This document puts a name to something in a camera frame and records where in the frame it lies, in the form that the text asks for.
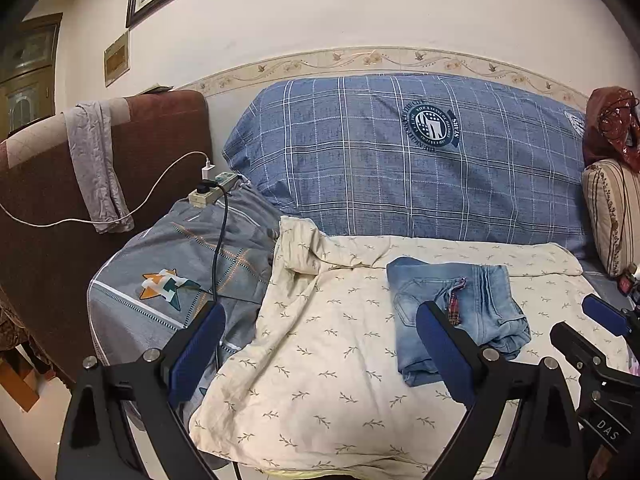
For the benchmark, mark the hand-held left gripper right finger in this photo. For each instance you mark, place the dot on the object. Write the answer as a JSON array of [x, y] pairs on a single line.
[[445, 352]]

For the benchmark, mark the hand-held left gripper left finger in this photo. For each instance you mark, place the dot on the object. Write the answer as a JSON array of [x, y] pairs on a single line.
[[197, 350]]

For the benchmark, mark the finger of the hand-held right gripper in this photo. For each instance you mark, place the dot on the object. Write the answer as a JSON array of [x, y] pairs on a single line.
[[580, 350], [605, 315]]

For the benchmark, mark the blue denim pants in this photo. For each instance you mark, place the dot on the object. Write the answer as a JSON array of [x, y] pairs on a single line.
[[495, 305]]

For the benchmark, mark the small red box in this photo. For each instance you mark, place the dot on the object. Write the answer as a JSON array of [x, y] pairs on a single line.
[[626, 285]]

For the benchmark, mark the striped beige pillow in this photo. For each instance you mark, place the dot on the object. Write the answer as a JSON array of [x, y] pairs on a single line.
[[612, 210]]

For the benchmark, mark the grey bedsheet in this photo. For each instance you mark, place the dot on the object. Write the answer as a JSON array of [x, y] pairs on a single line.
[[150, 250]]

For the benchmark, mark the cream leaf-print blanket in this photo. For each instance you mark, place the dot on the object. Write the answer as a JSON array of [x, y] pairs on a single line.
[[325, 360]]

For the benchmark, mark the beige power strip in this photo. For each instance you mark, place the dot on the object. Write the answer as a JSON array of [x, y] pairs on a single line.
[[226, 180]]

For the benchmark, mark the white charger plug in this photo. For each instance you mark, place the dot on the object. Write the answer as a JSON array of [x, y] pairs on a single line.
[[207, 170]]

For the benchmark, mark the orange brown box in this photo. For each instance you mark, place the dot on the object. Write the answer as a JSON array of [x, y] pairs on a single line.
[[17, 385]]

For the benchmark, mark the reddish brown patterned cloth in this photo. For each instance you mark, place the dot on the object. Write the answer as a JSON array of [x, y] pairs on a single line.
[[607, 110]]

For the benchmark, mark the grey cloth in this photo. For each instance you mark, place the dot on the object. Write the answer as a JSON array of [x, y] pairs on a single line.
[[95, 170]]

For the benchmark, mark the blue plaid pillow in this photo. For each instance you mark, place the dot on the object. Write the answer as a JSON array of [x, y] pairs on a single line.
[[350, 160]]

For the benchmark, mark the brown upholstered headboard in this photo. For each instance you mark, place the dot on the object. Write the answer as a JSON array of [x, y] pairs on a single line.
[[165, 135]]

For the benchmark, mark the wooden cabinet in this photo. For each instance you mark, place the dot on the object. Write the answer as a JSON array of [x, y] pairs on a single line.
[[30, 60]]

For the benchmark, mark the small wall plaque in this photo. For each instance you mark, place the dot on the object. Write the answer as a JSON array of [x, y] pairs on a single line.
[[116, 59]]

